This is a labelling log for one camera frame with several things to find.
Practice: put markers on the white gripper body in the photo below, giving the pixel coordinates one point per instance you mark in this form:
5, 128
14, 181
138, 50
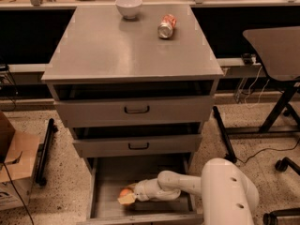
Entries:
142, 190

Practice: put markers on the orange fruit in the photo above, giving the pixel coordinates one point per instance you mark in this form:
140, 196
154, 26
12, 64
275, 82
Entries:
126, 191

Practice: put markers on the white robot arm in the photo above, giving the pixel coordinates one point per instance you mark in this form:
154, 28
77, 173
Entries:
228, 196

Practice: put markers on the grey bottom drawer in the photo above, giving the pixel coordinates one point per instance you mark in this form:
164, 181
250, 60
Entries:
111, 174

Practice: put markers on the grey drawer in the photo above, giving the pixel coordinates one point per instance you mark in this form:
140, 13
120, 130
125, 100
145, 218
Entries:
134, 111
136, 146
111, 174

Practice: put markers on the grey middle drawer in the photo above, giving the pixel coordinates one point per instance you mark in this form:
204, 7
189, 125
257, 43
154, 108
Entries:
136, 146

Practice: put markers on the grey top drawer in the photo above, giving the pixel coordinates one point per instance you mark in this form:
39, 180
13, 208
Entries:
134, 111

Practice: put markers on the grey drawer cabinet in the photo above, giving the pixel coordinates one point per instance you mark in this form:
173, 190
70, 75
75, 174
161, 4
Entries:
103, 56

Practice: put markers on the black right floor bar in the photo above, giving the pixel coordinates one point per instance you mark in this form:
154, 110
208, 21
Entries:
230, 152

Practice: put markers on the black floor bar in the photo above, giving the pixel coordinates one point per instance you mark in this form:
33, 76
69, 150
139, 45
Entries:
230, 152
43, 152

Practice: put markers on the black left floor bar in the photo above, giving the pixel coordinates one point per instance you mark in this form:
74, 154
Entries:
43, 152

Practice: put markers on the cardboard box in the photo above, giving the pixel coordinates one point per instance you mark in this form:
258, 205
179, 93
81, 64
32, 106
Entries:
18, 152

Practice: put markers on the black lower caster leg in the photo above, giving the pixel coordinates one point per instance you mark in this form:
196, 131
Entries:
272, 217

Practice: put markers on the black chair caster leg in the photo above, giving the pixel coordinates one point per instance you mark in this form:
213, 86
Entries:
283, 164

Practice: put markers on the orange soda can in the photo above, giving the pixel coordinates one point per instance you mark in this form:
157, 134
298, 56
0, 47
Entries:
166, 27

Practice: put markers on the white ceramic bowl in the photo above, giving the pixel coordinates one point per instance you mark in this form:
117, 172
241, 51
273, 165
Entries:
129, 9

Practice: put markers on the dark chair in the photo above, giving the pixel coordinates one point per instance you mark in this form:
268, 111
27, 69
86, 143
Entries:
278, 49

